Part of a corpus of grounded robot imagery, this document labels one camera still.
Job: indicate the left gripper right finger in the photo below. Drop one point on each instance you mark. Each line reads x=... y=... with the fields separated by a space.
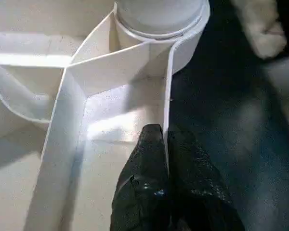
x=200 y=192

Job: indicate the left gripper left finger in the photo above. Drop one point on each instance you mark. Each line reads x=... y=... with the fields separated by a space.
x=144 y=187

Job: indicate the white plastic table top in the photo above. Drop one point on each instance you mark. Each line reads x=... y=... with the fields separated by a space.
x=26 y=120

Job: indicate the white plastic table leg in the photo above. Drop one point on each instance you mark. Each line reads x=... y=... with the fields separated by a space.
x=159 y=14

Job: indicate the black table mat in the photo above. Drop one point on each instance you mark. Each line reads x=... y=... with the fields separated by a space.
x=231 y=144

